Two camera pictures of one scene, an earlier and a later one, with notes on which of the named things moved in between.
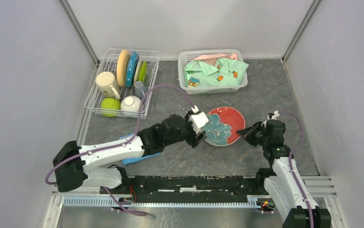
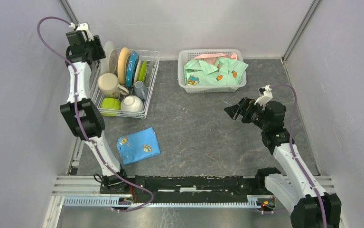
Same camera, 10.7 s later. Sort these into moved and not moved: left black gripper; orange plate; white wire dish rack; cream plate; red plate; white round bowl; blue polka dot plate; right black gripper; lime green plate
Moved: red plate; left black gripper; right black gripper
Not moved: white round bowl; white wire dish rack; lime green plate; orange plate; cream plate; blue polka dot plate
